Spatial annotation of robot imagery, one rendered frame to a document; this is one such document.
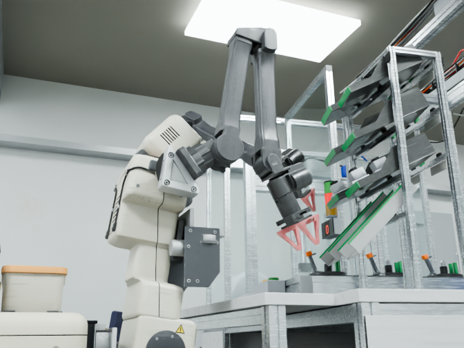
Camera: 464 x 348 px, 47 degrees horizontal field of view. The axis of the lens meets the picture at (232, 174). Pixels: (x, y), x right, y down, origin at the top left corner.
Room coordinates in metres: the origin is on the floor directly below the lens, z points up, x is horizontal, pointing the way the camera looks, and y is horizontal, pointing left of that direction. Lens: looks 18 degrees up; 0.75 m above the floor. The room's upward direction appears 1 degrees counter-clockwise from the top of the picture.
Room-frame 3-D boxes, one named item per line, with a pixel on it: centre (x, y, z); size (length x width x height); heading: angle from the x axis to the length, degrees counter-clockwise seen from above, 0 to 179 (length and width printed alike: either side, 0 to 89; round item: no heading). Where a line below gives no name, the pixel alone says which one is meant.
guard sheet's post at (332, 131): (2.25, -0.46, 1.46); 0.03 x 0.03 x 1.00; 14
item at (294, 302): (1.84, -0.23, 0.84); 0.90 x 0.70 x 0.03; 22
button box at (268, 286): (2.06, -0.13, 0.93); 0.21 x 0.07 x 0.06; 14
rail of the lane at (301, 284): (2.26, -0.15, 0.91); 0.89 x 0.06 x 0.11; 14
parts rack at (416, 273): (1.71, -0.57, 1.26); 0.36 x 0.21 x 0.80; 14
